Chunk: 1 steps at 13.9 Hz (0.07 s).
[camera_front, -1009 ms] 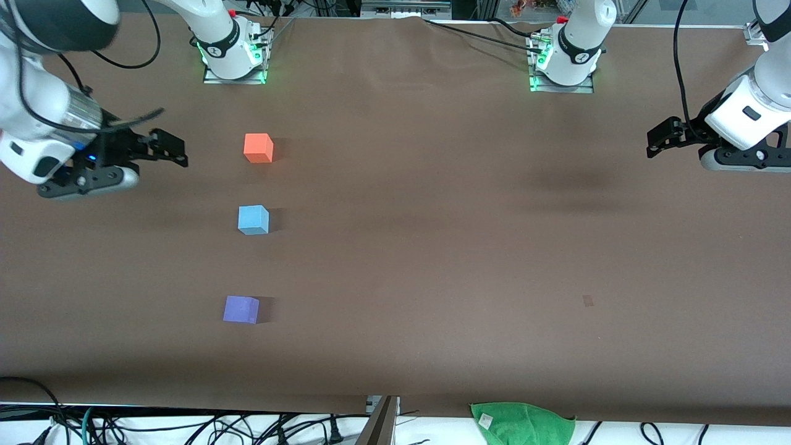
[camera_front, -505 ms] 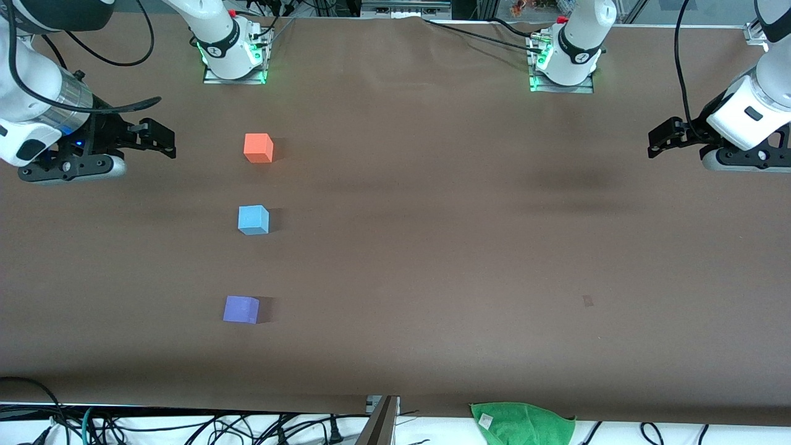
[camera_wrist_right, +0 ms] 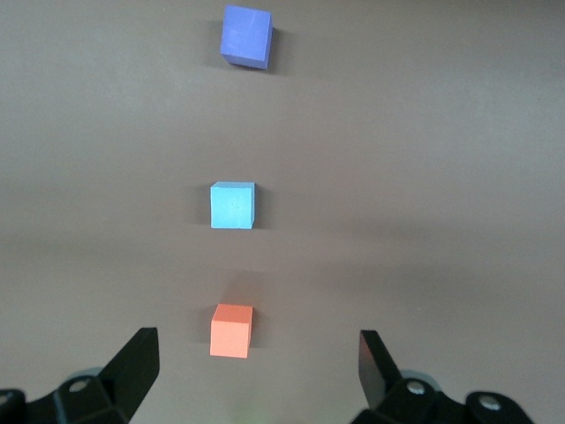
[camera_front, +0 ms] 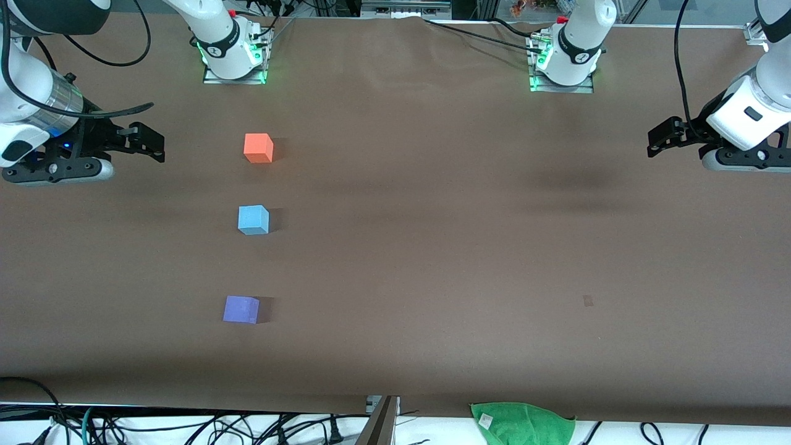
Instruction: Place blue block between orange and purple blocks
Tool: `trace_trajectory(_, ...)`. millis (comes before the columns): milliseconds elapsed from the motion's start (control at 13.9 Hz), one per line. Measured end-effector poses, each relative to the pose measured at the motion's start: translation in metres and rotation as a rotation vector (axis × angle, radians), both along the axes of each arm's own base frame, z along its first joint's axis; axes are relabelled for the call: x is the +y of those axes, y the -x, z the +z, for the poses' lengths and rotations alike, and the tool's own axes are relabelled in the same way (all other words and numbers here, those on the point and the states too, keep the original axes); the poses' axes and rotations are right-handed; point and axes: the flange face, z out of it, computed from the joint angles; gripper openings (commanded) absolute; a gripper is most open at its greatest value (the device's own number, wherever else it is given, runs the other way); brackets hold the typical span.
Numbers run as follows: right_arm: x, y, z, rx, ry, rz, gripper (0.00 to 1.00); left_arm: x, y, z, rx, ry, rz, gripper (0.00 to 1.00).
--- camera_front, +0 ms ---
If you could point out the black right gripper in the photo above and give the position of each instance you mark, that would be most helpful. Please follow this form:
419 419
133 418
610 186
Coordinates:
94 136

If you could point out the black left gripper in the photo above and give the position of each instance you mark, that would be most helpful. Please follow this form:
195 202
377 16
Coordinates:
693 133

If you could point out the blue foam block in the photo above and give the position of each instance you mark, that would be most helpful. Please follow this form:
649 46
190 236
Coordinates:
253 219

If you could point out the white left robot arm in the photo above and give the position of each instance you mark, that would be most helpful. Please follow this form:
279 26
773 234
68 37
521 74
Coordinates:
581 37

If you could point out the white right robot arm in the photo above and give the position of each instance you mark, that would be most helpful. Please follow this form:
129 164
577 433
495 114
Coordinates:
216 37

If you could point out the orange foam block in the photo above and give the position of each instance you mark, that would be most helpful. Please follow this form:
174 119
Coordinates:
258 148

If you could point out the purple foam block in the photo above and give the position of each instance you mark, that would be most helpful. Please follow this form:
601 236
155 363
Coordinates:
241 309

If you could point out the white plug block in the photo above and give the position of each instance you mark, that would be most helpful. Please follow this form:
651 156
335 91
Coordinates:
371 403

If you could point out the orange toy figure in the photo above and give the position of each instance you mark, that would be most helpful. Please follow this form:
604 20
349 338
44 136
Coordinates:
525 7

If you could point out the brown table cover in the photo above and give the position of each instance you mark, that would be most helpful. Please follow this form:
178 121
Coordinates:
401 247

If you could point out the silver power strip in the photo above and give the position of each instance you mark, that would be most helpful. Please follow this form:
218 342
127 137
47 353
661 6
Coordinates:
405 7

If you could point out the green cloth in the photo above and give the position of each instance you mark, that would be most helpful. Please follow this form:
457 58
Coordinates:
525 426

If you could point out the white cloth label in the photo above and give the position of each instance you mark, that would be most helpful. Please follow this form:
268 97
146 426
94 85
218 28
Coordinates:
485 421

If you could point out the grey metal profile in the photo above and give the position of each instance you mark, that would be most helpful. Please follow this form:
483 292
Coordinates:
380 426

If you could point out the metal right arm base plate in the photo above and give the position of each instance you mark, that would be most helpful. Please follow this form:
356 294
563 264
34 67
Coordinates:
235 81

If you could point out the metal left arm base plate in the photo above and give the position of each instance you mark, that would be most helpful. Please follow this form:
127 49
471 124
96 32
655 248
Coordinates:
562 90

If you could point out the metal table corner bracket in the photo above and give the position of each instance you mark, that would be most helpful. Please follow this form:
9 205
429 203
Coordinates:
754 34

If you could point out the aluminium frame post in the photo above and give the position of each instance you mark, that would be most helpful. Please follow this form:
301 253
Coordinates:
487 8

